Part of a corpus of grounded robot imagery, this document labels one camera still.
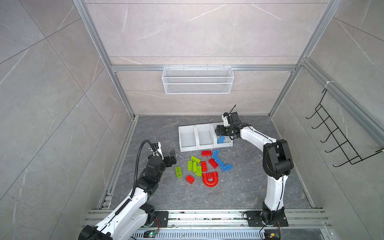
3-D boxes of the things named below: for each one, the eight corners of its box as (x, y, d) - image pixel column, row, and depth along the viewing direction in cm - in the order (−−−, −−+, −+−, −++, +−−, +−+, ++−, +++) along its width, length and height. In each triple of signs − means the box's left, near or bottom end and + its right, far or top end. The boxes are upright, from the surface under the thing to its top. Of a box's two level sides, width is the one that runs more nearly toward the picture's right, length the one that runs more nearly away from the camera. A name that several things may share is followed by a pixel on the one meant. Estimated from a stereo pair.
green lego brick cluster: (187, 176, 90) (187, 174, 88) (188, 158, 97) (187, 156, 95) (201, 176, 90) (201, 174, 88) (201, 158, 97) (201, 156, 96)
